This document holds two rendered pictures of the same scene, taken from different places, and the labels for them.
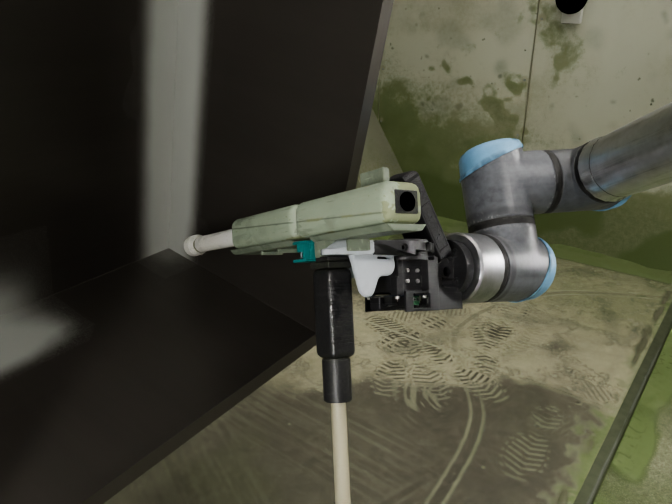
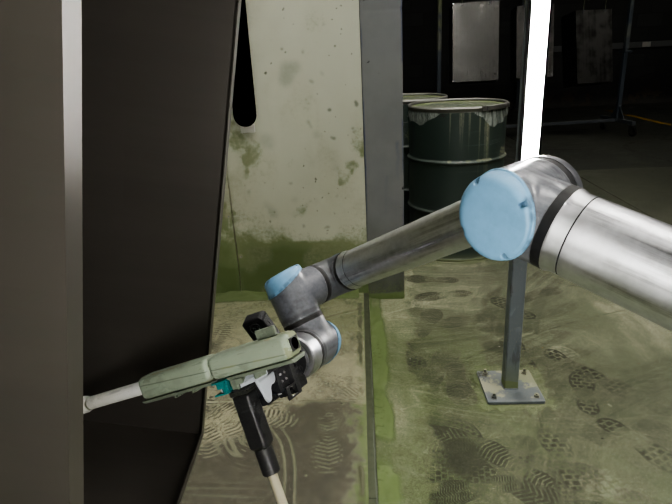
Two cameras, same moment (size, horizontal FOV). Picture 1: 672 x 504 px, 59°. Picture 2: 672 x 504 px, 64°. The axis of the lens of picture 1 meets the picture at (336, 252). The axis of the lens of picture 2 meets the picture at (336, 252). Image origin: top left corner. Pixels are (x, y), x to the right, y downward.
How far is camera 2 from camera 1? 0.41 m
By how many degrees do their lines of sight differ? 31
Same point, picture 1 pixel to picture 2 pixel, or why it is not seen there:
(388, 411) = (222, 467)
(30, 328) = not seen: outside the picture
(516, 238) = (318, 327)
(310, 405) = not seen: hidden behind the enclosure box
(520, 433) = (317, 440)
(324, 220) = (238, 366)
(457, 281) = (300, 367)
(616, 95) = (291, 178)
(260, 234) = (175, 384)
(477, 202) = (288, 311)
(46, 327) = not seen: outside the picture
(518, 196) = (311, 301)
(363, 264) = (263, 383)
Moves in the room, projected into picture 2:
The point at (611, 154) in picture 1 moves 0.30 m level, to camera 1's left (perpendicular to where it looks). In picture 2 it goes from (357, 266) to (224, 307)
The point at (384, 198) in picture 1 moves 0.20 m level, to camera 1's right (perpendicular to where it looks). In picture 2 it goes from (284, 346) to (387, 308)
